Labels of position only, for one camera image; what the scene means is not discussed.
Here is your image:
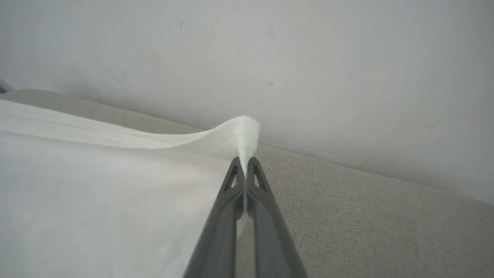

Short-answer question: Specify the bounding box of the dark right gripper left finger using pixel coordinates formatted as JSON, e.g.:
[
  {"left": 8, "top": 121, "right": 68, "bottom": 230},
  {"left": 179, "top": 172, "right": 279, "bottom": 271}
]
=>
[{"left": 183, "top": 156, "right": 246, "bottom": 278}]

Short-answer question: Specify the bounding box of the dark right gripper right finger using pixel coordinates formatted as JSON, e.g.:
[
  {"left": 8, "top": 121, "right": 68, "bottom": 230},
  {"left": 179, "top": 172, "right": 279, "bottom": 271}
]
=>
[{"left": 246, "top": 156, "right": 308, "bottom": 278}]

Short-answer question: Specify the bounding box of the white shirt with grey stitching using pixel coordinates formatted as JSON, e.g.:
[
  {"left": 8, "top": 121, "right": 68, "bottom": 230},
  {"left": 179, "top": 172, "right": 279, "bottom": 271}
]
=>
[{"left": 0, "top": 100, "right": 261, "bottom": 278}]

